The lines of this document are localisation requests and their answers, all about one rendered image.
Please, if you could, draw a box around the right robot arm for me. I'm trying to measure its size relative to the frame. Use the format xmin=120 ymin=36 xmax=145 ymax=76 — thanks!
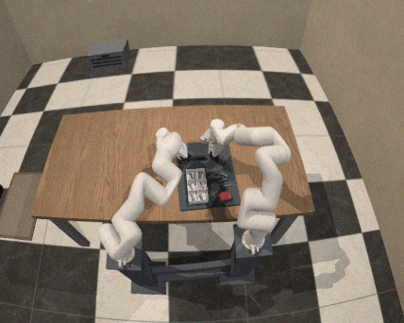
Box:
xmin=200 ymin=119 xmax=292 ymax=254

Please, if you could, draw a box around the red rectangular block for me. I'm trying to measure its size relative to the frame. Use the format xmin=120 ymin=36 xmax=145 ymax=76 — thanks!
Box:
xmin=218 ymin=191 xmax=232 ymax=202

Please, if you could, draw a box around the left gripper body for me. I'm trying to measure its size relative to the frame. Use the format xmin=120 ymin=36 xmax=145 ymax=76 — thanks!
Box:
xmin=176 ymin=142 xmax=188 ymax=160

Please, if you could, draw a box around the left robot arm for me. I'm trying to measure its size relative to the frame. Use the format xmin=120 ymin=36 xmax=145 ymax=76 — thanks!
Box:
xmin=97 ymin=127 xmax=182 ymax=267

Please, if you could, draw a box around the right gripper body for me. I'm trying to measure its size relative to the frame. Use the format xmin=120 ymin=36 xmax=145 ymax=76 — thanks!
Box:
xmin=209 ymin=144 xmax=224 ymax=157

